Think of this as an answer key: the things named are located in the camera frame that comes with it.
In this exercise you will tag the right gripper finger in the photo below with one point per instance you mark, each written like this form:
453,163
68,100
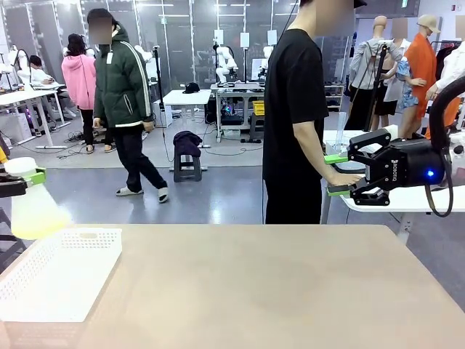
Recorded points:
367,145
370,194

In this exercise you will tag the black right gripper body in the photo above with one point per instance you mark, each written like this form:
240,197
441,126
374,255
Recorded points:
410,165

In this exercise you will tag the clear plastic graduated cylinder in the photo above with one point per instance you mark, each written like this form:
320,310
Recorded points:
342,127

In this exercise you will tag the translucent plastic conical flask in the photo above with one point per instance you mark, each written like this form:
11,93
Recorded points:
36,214

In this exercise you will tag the person's right forearm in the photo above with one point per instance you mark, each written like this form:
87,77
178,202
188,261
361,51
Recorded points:
316,160

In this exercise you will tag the person's right hand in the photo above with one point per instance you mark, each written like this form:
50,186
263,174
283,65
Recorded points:
343,178

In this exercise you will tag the white side table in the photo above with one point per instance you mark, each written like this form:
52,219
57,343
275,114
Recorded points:
407,200

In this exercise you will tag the white shoe shelf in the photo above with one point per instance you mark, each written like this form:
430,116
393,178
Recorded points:
332,96

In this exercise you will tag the black tripod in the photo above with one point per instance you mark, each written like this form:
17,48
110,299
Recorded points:
376,83

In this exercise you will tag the person in floral shirt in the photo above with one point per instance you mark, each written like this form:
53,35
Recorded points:
397,83

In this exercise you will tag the mannequin in grey shirt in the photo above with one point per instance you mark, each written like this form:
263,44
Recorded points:
367,62

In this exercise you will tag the person in black t-shirt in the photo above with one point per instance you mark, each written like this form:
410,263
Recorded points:
290,109

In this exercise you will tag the white long desk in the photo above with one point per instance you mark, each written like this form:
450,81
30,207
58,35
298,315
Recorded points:
25,96

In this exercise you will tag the mannequin in orange trousers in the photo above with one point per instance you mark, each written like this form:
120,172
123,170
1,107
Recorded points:
452,72

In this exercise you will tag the seated person in white shirt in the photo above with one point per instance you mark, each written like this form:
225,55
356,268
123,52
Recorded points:
40,74

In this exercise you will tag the yellow plastic bin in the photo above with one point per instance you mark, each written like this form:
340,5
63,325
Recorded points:
259,108

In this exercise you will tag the person in pink hoodie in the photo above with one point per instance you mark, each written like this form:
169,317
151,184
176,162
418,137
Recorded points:
78,83

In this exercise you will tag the person in green jacket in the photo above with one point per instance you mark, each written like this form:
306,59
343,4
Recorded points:
120,91

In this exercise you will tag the white computer tower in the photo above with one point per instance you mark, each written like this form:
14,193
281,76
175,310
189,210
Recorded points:
165,114

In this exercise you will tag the dark grey step stool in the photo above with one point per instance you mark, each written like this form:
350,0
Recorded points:
187,169

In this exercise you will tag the dark crumpled clothing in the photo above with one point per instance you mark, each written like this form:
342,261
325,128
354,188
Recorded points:
187,141

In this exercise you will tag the black pole stand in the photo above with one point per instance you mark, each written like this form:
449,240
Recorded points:
158,80

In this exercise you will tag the black baseball cap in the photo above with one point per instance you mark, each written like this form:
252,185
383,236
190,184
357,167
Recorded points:
190,88

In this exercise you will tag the white standing desk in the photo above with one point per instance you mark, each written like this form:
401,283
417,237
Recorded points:
187,98

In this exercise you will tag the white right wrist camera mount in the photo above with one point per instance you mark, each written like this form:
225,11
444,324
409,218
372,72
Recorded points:
393,131

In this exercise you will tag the metal frame workbench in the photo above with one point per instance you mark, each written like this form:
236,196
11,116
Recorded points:
236,89

